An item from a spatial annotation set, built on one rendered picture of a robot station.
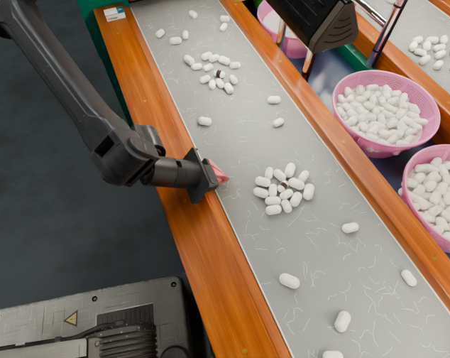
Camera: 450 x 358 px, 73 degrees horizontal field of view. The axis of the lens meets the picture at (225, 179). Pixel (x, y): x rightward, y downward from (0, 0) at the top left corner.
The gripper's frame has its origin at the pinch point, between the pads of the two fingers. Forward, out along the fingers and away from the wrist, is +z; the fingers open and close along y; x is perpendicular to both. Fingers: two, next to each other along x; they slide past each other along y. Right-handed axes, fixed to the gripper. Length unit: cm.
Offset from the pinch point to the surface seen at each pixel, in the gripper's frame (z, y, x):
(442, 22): 71, 30, -56
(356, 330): 9.7, -36.8, -4.4
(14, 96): -17, 147, 107
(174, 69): 1.2, 41.3, 0.1
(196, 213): -7.0, -5.9, 5.1
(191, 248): -9.6, -12.6, 7.3
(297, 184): 11.1, -7.4, -9.0
